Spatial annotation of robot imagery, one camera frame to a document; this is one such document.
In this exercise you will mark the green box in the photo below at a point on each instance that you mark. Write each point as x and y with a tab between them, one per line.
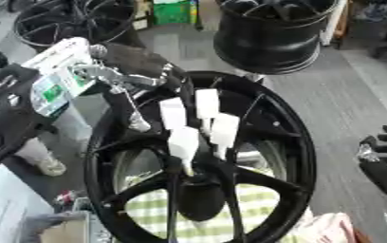
172	12

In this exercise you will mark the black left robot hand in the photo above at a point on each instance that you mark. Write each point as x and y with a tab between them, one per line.
136	61

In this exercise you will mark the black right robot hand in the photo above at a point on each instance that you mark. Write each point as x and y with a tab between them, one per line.
382	171

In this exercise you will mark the black spoked wheel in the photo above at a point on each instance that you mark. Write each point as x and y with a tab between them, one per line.
282	142
64	22

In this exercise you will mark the person's leg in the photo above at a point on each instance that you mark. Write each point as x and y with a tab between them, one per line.
43	158

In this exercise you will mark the white flat panel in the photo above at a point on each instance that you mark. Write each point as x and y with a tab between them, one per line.
6	209

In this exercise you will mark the pink cloth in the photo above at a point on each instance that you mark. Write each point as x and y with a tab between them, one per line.
332	229

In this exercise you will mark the black wheel rim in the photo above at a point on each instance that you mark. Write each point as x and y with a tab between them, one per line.
269	38

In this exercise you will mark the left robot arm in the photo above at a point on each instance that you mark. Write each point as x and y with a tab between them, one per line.
8	104

